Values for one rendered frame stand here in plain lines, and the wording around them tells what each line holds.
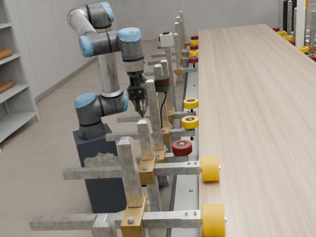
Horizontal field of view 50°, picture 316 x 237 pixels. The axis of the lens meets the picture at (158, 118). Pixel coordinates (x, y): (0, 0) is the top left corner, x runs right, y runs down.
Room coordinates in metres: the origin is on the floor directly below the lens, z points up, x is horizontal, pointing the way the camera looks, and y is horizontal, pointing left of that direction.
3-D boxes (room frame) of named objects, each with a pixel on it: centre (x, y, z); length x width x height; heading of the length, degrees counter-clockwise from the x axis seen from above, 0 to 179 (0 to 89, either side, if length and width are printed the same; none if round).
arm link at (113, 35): (1.50, 0.11, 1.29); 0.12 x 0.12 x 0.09; 16
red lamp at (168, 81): (1.25, -0.04, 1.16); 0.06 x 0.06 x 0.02
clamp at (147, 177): (0.99, 0.05, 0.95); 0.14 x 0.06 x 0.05; 171
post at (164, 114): (1.51, -0.03, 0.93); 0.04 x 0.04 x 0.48; 81
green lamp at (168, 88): (1.25, -0.04, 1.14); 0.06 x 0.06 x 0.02
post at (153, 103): (1.26, 0.01, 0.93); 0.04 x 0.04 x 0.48; 81
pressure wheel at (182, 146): (1.21, -0.08, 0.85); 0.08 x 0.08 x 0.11
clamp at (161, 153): (1.24, 0.01, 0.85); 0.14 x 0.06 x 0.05; 171
